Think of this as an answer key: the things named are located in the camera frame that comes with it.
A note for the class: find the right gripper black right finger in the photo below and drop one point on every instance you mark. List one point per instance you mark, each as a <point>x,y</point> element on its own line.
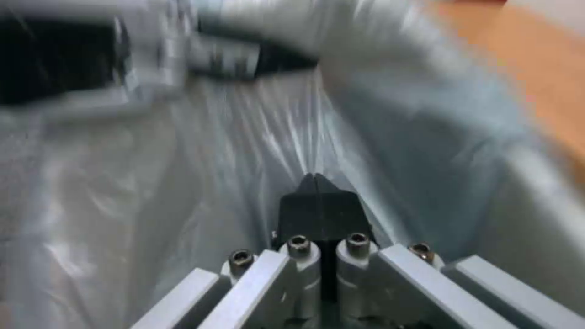
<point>338,216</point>

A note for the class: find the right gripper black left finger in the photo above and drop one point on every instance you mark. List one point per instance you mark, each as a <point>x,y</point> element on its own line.
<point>299,219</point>

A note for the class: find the translucent white garbage bag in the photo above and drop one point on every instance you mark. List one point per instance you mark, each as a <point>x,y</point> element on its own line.
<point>192,178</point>

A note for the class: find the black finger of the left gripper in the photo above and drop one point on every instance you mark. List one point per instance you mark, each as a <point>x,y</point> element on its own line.
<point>279,61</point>

